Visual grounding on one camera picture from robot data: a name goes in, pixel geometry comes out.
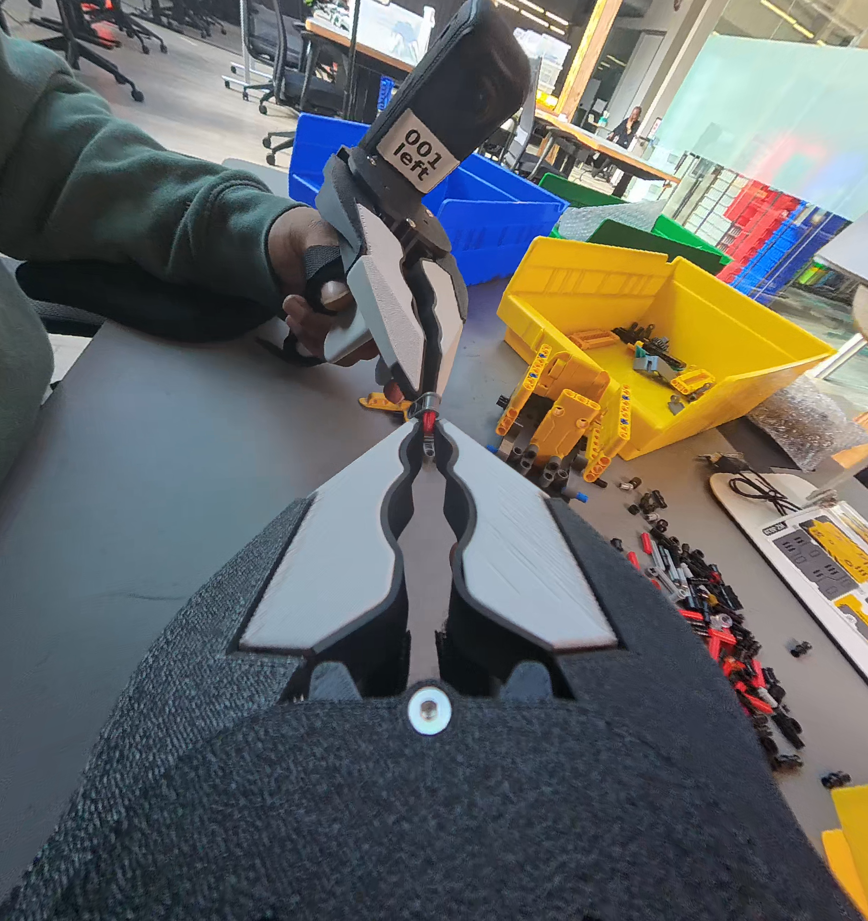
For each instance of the pile of small lego pins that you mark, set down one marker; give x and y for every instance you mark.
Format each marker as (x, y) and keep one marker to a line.
(715, 619)

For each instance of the black lego parts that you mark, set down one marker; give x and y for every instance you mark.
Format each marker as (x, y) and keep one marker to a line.
(650, 348)

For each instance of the black office chair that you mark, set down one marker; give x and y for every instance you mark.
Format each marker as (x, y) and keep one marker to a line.
(82, 36)
(283, 58)

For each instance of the bubble wrap sheet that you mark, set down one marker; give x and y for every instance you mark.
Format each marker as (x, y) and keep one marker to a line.
(801, 420)

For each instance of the yellow bin with small parts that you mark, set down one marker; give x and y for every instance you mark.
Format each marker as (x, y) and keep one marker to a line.
(866, 849)

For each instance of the red lego pin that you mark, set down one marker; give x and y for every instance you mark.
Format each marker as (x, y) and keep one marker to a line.
(428, 422)

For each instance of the white book stand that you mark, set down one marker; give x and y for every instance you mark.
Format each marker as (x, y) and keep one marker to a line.
(744, 504)

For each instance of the clear plastic bag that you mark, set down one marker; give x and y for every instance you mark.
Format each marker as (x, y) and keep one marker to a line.
(607, 219)

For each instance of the wooden office table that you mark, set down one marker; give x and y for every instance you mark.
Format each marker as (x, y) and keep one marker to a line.
(592, 144)

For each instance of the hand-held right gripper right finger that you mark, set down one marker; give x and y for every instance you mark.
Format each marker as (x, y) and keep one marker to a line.
(528, 576)

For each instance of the open instruction booklet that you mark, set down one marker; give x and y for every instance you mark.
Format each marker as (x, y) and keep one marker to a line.
(866, 238)

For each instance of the blue storage bin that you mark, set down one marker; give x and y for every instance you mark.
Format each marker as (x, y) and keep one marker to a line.
(477, 209)

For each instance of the printed instruction sheet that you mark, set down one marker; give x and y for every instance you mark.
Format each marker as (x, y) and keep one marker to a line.
(837, 569)

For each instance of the yellow black lego model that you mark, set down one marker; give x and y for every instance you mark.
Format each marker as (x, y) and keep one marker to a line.
(564, 410)

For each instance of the large yellow storage bin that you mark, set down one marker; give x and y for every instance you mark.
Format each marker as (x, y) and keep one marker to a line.
(736, 338)

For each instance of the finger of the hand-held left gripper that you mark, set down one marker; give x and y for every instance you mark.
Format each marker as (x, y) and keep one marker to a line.
(384, 310)
(453, 310)

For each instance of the yellow lego subassembly with rack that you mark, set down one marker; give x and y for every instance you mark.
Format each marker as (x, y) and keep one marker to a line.
(384, 403)

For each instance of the short yellow lego beam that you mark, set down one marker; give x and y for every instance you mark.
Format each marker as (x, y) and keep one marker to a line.
(690, 382)

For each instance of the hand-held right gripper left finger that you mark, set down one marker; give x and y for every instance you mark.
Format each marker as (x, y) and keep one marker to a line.
(334, 576)

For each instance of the person's left hand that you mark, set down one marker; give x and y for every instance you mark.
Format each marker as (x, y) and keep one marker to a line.
(302, 238)

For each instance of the grey lego connector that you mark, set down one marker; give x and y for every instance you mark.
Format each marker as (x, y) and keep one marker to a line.
(424, 400)

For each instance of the person's left forearm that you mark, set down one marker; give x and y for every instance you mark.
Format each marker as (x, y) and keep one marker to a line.
(118, 159)

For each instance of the stack of red blue bins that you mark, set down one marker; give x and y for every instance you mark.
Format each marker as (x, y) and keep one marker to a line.
(780, 238)

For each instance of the green storage bin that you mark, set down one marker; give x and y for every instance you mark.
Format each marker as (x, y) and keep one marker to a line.
(664, 238)

